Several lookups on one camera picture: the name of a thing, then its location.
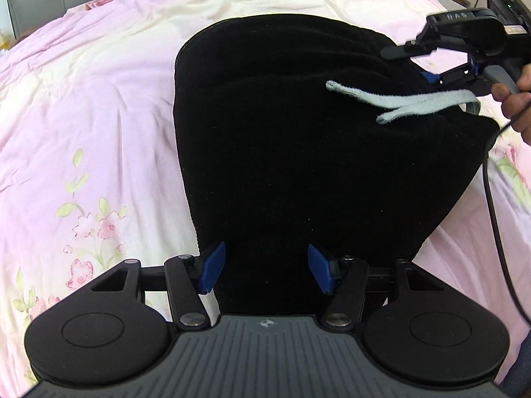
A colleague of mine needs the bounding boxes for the black pants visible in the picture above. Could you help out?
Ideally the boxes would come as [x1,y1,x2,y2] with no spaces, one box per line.
[174,15,498,315]

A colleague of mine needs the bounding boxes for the right hand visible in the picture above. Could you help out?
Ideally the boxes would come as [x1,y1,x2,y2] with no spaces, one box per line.
[492,64,531,145]

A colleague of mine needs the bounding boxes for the black cable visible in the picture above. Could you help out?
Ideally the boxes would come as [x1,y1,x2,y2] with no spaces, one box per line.
[481,121,531,326]

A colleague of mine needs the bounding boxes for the pink floral bed sheet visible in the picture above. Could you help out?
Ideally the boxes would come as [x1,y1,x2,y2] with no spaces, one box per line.
[0,0,531,390]

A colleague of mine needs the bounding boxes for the grey drawstring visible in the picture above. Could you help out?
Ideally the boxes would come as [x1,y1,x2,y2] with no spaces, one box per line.
[326,81,481,124]

